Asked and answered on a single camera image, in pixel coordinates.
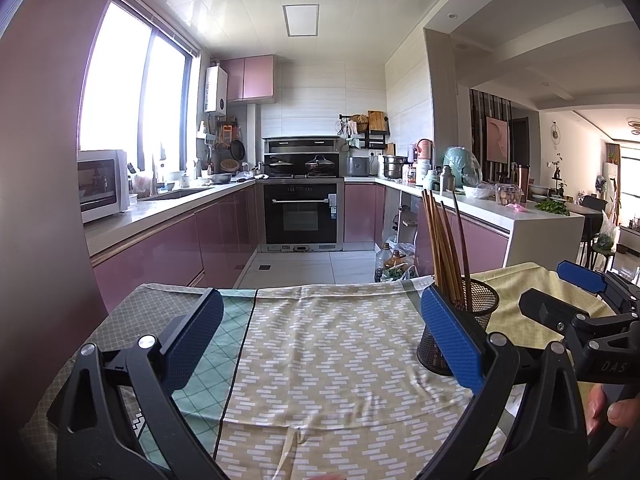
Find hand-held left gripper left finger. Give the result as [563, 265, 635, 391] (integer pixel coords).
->
[47, 287, 224, 480]

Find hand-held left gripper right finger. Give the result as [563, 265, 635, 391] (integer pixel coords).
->
[420, 284, 591, 480]

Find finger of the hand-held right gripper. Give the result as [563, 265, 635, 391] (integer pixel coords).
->
[518, 288, 640, 352]
[556, 260, 640, 311]

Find black mesh pen holder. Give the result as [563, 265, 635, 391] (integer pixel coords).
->
[416, 278, 500, 377]

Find bunch of wooden chopsticks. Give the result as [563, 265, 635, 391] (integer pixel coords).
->
[421, 189, 471, 311]

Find person's right hand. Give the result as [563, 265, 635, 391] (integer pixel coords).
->
[585, 382, 640, 436]

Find yellow cloth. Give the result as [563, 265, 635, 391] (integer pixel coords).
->
[470, 261, 618, 346]

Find black dining chair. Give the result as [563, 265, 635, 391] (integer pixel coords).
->
[580, 195, 608, 266]

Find loose green vegetables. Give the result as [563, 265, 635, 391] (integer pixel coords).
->
[534, 199, 571, 217]

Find bag of green vegetables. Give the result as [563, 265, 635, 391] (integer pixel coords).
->
[381, 265, 420, 283]

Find pink peninsula base cabinets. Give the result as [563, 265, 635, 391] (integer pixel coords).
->
[344, 182, 511, 273]

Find pink base cabinets with sink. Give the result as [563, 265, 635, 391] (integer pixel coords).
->
[90, 182, 263, 301]

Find clear plastic bottle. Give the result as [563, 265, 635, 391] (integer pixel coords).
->
[375, 243, 393, 283]

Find clear plastic food box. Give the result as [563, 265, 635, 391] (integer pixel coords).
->
[495, 183, 523, 206]

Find patterned tablecloth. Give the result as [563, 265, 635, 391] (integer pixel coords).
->
[20, 280, 481, 480]

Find kitchen sink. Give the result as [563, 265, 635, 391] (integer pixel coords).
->
[145, 186, 216, 201]

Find black built-in oven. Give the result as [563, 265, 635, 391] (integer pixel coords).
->
[261, 178, 346, 253]

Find green air fryer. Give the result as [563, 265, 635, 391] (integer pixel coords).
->
[442, 146, 483, 186]

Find steel kitchen faucet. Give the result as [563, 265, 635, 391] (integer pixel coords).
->
[151, 142, 166, 196]

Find steel steamer pot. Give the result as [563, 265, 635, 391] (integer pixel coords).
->
[382, 155, 407, 180]

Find white microwave oven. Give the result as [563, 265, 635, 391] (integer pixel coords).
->
[76, 149, 130, 224]

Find wooden slat partition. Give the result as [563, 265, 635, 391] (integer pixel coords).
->
[470, 89, 513, 181]

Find grey refrigerator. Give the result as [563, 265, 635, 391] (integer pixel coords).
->
[0, 0, 126, 411]

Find steel integrated stove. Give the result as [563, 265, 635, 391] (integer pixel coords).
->
[262, 136, 345, 179]

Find white water heater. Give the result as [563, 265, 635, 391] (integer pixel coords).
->
[204, 66, 228, 114]

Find kitchen window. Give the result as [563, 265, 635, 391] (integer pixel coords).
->
[75, 0, 201, 171]

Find square ceiling light panel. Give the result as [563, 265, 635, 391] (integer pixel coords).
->
[281, 4, 320, 37]

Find pink wall picture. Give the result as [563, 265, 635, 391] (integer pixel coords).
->
[486, 116, 510, 163]

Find black wall rack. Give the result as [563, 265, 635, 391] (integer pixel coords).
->
[337, 110, 391, 150]

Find pink wall cabinet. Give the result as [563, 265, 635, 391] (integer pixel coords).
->
[220, 54, 276, 104]

